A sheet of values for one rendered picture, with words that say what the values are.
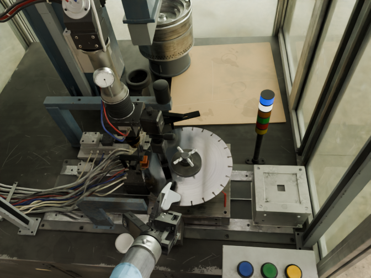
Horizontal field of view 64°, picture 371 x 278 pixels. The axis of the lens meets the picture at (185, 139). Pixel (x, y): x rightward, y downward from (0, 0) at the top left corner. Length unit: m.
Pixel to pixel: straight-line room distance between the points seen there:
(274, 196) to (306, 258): 0.22
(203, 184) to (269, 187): 0.23
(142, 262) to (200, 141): 0.56
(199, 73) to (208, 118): 0.32
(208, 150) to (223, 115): 0.39
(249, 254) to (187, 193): 0.27
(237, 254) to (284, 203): 0.23
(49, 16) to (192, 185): 0.85
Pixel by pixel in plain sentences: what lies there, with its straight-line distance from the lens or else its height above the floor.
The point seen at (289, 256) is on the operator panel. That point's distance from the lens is 1.03.
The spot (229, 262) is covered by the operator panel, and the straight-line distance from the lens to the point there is 1.01.
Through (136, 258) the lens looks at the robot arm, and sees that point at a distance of 0.72.
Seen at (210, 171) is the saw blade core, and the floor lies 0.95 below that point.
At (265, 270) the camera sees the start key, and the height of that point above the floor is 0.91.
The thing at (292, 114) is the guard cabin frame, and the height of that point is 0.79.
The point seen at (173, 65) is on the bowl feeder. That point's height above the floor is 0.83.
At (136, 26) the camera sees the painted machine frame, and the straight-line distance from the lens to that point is 1.08.
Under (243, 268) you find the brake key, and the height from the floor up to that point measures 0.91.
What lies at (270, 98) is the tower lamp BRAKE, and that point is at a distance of 1.00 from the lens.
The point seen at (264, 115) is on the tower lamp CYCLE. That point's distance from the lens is 1.05.
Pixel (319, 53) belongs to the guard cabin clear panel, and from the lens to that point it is 1.19.
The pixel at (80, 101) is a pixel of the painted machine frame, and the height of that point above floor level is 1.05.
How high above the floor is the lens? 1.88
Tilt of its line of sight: 54 degrees down
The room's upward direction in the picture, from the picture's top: 9 degrees counter-clockwise
